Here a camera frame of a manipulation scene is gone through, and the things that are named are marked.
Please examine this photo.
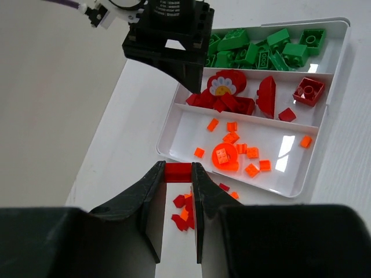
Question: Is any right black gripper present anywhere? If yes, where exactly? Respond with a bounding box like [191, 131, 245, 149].
[122, 1, 214, 94]

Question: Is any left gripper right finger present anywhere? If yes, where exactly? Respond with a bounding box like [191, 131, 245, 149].
[191, 163, 370, 277]

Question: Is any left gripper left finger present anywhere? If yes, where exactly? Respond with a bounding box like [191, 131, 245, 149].
[1, 161, 166, 277]

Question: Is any red flower print lego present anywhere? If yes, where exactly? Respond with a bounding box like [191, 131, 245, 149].
[207, 69, 247, 97]

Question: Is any red arch lego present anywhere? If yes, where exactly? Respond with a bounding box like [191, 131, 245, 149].
[256, 76, 276, 119]

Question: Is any orange dome lego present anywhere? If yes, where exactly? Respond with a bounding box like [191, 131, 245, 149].
[212, 142, 239, 171]

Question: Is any small red lego brick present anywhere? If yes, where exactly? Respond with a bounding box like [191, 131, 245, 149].
[164, 163, 192, 183]

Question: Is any green lego pile in tray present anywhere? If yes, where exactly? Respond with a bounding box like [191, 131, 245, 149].
[205, 28, 326, 71]

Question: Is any red lego pile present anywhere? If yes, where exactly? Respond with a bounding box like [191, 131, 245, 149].
[171, 182, 241, 231]

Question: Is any white three-compartment tray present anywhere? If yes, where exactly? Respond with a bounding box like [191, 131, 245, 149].
[157, 17, 351, 198]

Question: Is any orange lego pile in tray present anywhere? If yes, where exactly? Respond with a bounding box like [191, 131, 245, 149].
[195, 120, 318, 186]

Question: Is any red sloped lego brick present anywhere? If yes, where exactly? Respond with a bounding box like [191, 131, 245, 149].
[278, 108, 296, 122]

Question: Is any red square lego in tray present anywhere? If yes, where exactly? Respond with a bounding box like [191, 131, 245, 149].
[293, 77, 325, 107]

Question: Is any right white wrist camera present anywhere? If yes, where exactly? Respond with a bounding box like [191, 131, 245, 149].
[78, 0, 120, 29]

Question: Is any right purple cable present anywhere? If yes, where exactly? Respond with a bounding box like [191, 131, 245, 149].
[42, 0, 81, 10]

